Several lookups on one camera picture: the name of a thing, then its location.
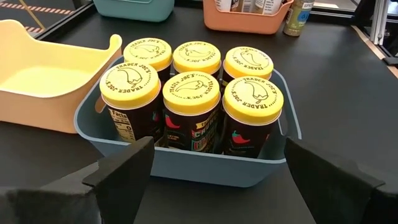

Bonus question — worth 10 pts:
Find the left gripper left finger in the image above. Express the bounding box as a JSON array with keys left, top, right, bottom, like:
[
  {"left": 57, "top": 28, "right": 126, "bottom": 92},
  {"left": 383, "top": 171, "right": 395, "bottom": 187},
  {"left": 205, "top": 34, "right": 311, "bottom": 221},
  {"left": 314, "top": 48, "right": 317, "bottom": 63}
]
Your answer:
[{"left": 0, "top": 136, "right": 155, "bottom": 224}]

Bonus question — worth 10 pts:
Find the ribbed black-lid spice jar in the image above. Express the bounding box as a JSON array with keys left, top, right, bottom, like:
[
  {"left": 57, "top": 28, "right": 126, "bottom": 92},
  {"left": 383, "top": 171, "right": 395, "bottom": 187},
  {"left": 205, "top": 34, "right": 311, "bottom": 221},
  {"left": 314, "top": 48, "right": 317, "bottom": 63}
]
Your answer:
[{"left": 282, "top": 0, "right": 315, "bottom": 37}]

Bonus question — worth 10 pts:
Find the orange plastic bin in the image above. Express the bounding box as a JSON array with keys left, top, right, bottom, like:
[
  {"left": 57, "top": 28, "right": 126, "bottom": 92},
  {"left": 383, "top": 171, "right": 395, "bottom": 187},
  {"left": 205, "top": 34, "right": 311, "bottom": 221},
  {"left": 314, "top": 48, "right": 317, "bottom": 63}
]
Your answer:
[{"left": 202, "top": 0, "right": 295, "bottom": 35}]

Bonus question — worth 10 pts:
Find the yellow-lid chili onion can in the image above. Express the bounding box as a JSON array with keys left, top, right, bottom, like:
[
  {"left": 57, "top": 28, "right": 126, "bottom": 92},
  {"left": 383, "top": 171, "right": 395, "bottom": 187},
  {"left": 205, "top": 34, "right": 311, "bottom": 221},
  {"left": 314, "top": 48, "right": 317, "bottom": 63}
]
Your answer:
[
  {"left": 221, "top": 75, "right": 285, "bottom": 159},
  {"left": 221, "top": 45, "right": 275, "bottom": 88},
  {"left": 162, "top": 70, "right": 222, "bottom": 154},
  {"left": 99, "top": 61, "right": 164, "bottom": 144},
  {"left": 172, "top": 40, "right": 222, "bottom": 77},
  {"left": 123, "top": 37, "right": 174, "bottom": 86}
]

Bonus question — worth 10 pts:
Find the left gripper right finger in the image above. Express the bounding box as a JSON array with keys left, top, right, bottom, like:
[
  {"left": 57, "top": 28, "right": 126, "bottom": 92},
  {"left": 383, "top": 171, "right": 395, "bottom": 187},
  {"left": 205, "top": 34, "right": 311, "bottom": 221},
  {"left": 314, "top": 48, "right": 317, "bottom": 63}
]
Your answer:
[{"left": 284, "top": 138, "right": 398, "bottom": 224}]

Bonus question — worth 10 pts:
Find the teal plastic bin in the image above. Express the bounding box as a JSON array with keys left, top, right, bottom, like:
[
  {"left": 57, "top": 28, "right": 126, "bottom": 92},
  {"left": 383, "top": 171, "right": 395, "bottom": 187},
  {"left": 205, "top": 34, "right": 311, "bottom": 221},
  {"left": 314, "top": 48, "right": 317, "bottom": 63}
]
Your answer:
[{"left": 92, "top": 0, "right": 175, "bottom": 23}]

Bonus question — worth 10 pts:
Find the yellow plastic bin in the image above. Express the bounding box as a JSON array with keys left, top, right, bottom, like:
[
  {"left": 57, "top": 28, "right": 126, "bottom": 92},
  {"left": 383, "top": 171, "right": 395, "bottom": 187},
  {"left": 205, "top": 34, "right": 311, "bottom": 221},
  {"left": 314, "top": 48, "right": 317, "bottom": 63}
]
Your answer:
[{"left": 0, "top": 19, "right": 123, "bottom": 134}]

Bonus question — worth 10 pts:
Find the yellow hanging strap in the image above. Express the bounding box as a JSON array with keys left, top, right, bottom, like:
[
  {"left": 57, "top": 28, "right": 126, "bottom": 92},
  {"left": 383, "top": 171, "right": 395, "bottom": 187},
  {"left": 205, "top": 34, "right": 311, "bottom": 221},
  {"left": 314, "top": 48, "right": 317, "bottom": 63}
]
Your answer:
[{"left": 17, "top": 0, "right": 47, "bottom": 31}]

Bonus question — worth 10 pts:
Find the black hazard-striped floor mat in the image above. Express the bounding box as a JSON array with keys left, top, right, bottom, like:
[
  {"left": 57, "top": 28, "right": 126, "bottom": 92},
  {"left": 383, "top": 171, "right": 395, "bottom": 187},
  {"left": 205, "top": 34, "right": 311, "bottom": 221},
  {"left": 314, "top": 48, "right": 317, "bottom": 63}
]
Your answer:
[{"left": 0, "top": 0, "right": 94, "bottom": 40}]

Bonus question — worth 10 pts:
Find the silver aluminium extrusion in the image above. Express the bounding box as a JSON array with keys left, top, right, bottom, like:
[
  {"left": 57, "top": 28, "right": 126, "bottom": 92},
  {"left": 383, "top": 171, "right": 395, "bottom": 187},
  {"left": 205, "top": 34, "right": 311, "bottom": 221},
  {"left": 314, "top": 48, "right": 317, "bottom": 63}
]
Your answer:
[{"left": 369, "top": 0, "right": 390, "bottom": 46}]

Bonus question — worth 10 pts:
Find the blue-grey plastic bin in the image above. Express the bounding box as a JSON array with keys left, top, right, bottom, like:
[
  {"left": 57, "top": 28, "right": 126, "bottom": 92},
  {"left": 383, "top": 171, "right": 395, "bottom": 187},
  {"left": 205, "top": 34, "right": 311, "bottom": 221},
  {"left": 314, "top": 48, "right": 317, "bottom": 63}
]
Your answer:
[{"left": 73, "top": 55, "right": 302, "bottom": 189}]

